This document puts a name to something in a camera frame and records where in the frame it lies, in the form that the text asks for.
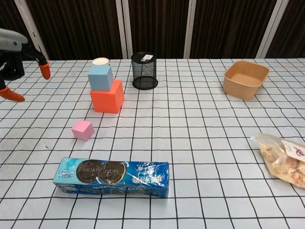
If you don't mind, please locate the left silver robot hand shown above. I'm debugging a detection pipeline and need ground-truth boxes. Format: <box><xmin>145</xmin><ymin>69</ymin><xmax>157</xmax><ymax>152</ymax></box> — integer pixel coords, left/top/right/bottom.
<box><xmin>0</xmin><ymin>28</ymin><xmax>51</xmax><ymax>103</ymax></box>

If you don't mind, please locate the light blue foam cube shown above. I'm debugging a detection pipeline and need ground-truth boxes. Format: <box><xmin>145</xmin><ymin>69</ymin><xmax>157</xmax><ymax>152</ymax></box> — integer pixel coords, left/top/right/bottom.
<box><xmin>87</xmin><ymin>64</ymin><xmax>114</xmax><ymax>92</ymax></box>

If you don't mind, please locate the pink foam cube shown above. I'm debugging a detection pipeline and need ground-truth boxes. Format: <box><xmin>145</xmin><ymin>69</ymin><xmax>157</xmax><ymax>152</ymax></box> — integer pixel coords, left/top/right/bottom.
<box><xmin>71</xmin><ymin>120</ymin><xmax>94</xmax><ymax>142</ymax></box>

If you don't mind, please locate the orange foam cube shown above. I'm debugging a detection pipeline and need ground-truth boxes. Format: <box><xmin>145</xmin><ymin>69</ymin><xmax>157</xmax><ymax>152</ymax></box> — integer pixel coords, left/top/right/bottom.
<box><xmin>90</xmin><ymin>80</ymin><xmax>125</xmax><ymax>114</ymax></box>

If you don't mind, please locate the white paper cup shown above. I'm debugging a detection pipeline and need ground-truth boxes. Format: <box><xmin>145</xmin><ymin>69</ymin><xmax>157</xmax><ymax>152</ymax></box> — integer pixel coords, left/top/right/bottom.
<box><xmin>91</xmin><ymin>58</ymin><xmax>111</xmax><ymax>67</ymax></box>

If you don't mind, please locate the black mesh pen holder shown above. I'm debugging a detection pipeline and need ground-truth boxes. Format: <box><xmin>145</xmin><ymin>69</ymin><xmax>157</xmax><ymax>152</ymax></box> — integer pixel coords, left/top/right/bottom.
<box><xmin>131</xmin><ymin>52</ymin><xmax>159</xmax><ymax>90</ymax></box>

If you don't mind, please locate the dark folding partition screen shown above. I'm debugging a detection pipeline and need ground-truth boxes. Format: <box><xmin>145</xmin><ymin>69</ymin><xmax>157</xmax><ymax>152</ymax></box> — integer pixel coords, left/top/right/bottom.
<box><xmin>0</xmin><ymin>0</ymin><xmax>305</xmax><ymax>62</ymax></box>

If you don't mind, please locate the blue cookie box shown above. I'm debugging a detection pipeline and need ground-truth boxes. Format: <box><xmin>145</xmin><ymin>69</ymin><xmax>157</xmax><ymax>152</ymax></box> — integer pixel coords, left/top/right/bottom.
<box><xmin>52</xmin><ymin>156</ymin><xmax>171</xmax><ymax>198</ymax></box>

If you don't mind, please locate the white checkered tablecloth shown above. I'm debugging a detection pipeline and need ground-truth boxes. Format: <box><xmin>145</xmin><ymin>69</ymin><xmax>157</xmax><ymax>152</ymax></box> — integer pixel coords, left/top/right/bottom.
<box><xmin>0</xmin><ymin>58</ymin><xmax>305</xmax><ymax>229</ymax></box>

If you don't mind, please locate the brown paper bowl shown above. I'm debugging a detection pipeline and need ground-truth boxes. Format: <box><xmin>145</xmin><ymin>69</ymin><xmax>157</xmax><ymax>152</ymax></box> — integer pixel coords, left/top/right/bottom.
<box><xmin>223</xmin><ymin>60</ymin><xmax>270</xmax><ymax>101</ymax></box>

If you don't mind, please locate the clear plastic snack bag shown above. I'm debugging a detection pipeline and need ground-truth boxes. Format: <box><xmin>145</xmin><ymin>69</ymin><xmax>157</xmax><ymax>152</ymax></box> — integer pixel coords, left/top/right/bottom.
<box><xmin>250</xmin><ymin>132</ymin><xmax>305</xmax><ymax>187</ymax></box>

